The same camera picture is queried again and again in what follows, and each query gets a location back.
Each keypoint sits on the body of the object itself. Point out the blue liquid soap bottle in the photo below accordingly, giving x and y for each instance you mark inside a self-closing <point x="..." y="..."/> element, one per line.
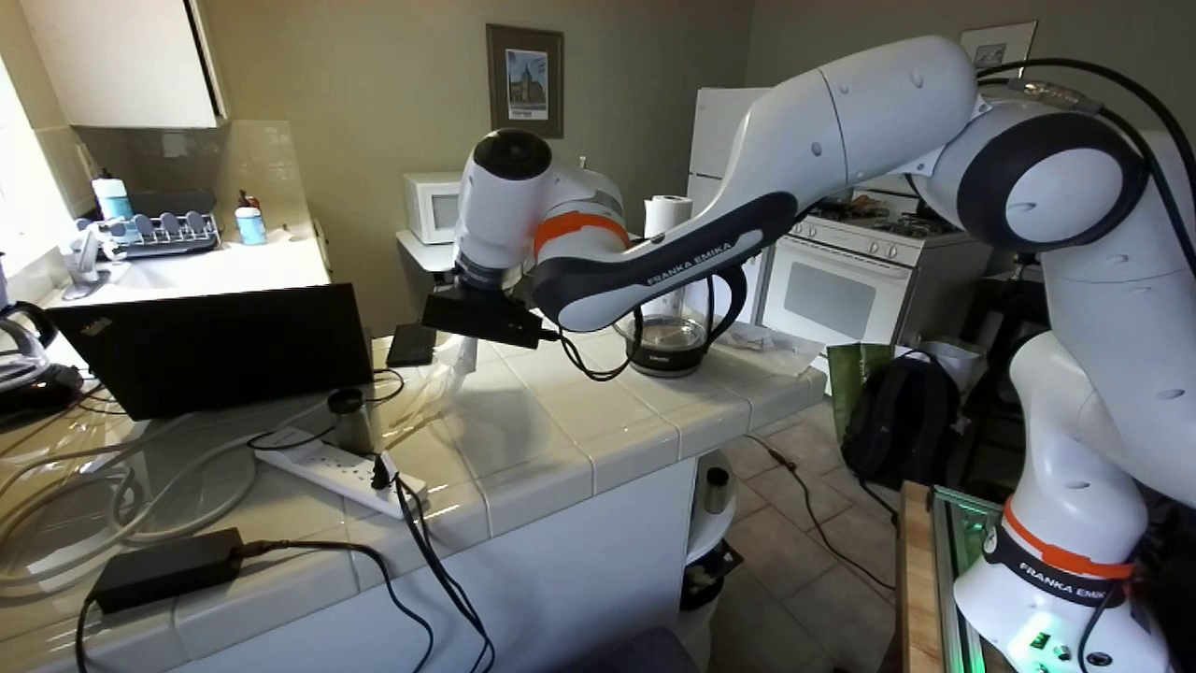
<point x="253" y="227"/>

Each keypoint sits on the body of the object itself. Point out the grey dish rack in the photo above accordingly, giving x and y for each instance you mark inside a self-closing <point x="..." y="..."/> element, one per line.
<point x="154" y="234"/>

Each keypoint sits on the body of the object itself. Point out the glass electric kettle black lid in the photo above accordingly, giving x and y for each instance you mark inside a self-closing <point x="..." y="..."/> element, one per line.
<point x="674" y="341"/>

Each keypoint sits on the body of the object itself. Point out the small black flat box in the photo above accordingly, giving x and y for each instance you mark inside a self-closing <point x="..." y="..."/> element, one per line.
<point x="411" y="345"/>

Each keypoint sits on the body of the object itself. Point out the white microwave oven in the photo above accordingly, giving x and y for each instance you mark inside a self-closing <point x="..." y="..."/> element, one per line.
<point x="434" y="208"/>

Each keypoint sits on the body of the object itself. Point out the white blue container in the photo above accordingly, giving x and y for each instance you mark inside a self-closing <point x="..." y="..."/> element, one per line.
<point x="112" y="198"/>

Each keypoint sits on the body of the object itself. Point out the black power brick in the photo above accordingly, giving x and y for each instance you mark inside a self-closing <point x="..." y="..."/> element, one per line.
<point x="171" y="568"/>

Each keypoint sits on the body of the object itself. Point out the white table black legs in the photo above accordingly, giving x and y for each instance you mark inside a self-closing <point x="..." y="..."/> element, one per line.
<point x="430" y="257"/>

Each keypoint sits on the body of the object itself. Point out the white kitchen cabinet counter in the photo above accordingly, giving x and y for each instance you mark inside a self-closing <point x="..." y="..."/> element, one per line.
<point x="201" y="269"/>

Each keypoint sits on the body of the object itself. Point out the white paper towel roll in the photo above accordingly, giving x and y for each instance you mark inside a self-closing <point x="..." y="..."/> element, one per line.
<point x="665" y="217"/>

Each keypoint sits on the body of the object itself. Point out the white refrigerator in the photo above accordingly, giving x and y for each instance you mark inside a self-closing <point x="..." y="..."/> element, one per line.
<point x="723" y="137"/>

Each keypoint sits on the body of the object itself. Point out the green bin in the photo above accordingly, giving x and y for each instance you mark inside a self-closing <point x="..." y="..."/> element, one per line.
<point x="853" y="378"/>

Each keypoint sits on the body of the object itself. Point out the black laptop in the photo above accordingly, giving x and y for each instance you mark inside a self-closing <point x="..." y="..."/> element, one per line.
<point x="209" y="348"/>

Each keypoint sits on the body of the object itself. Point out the white power strip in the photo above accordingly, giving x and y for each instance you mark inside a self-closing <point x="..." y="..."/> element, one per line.
<point x="323" y="472"/>

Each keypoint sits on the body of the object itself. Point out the white upper wall cabinet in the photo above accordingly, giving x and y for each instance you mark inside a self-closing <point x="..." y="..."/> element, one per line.
<point x="125" y="60"/>

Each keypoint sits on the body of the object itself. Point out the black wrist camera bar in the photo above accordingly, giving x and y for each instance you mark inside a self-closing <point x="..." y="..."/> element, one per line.
<point x="487" y="319"/>

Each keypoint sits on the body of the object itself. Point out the black backpack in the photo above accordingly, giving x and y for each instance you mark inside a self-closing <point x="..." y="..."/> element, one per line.
<point x="899" y="425"/>

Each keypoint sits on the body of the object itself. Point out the small dark shelf item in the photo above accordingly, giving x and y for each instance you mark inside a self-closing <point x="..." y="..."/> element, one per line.
<point x="711" y="577"/>

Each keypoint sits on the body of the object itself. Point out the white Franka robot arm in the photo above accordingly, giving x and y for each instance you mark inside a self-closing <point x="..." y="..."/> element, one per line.
<point x="845" y="126"/>

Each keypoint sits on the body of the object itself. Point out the brown framed wall picture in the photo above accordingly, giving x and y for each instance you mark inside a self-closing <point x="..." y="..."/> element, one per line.
<point x="526" y="80"/>

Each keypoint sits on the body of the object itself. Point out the white kitchen stove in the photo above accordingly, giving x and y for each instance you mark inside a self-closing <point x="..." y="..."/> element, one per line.
<point x="835" y="292"/>

